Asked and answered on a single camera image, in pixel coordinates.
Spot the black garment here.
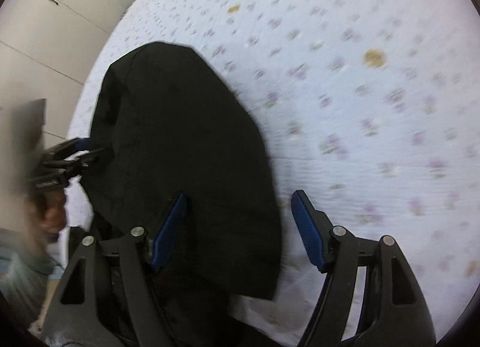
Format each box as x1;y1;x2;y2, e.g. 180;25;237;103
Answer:
80;42;282;346

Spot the person's left hand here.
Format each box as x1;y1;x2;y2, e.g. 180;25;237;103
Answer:
33;190;67;244

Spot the white wardrobe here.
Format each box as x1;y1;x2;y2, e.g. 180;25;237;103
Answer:
1;0;133;141

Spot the floral white bed quilt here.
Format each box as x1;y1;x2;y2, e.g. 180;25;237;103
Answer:
68;0;479;346

